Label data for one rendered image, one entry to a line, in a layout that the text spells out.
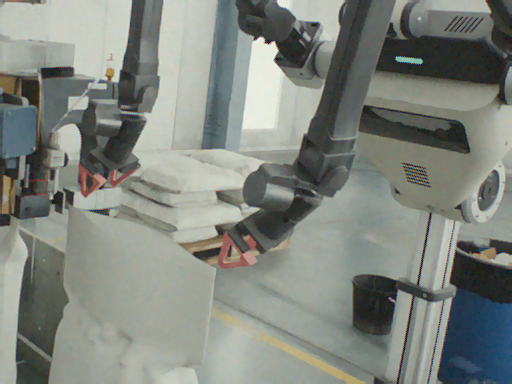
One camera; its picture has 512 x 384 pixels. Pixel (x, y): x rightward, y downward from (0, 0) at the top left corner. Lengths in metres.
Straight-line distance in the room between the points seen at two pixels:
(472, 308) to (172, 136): 4.61
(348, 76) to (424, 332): 0.88
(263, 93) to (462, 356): 5.35
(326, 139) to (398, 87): 0.47
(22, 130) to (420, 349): 1.04
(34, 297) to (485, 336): 1.99
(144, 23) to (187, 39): 5.96
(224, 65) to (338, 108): 6.57
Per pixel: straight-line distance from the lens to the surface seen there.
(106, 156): 1.44
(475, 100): 1.40
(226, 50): 7.57
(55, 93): 1.62
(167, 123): 7.28
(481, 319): 3.38
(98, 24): 6.61
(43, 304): 2.44
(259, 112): 8.26
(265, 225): 1.14
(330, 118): 1.03
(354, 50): 0.99
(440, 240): 1.69
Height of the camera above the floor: 1.46
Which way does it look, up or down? 11 degrees down
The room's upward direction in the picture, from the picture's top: 6 degrees clockwise
